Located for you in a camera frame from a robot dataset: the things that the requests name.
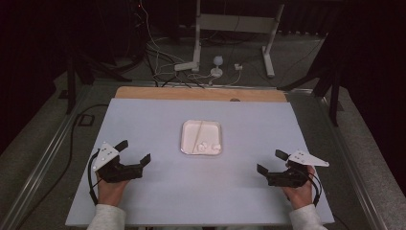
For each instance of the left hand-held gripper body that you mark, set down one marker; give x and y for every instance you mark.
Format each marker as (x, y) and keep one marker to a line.
(119, 171)

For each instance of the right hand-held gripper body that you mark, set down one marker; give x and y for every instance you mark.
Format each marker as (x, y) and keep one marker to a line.
(288, 179)

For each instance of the thin wooden skewer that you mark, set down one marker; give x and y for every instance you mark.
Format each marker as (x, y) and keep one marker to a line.
(198, 135)

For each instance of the white square tray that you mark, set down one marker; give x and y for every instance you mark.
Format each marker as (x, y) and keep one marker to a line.
(207, 134)

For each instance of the person's right hand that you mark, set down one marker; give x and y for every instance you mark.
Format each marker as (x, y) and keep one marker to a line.
(301, 195)

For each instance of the person's left hand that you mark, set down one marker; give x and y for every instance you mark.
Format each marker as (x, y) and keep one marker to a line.
(111, 193)

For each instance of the pale blue table mat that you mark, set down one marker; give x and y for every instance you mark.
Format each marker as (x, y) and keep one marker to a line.
(153, 127)

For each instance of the black square floor socket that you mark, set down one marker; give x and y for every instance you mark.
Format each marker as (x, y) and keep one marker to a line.
(86, 120)

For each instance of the wooden table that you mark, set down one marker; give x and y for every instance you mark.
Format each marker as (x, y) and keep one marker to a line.
(178, 93)

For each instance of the black tripod stand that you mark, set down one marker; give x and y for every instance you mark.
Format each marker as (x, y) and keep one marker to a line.
(72, 86)

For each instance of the black metal stand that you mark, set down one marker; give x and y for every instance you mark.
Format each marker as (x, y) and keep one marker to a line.
(333, 96)

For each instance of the white plug adapter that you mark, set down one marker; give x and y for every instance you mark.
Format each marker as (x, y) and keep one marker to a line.
(238, 67)

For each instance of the white power strip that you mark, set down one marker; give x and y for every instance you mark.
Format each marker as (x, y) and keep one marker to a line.
(185, 66)

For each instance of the small white globe lamp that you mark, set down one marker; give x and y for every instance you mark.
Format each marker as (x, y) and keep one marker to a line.
(217, 67)

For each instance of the aluminium floor rail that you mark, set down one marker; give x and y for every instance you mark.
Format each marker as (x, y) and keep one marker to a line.
(351, 166)
(41, 159)

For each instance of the white metal stand frame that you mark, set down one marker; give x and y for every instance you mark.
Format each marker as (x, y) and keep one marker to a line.
(234, 24)

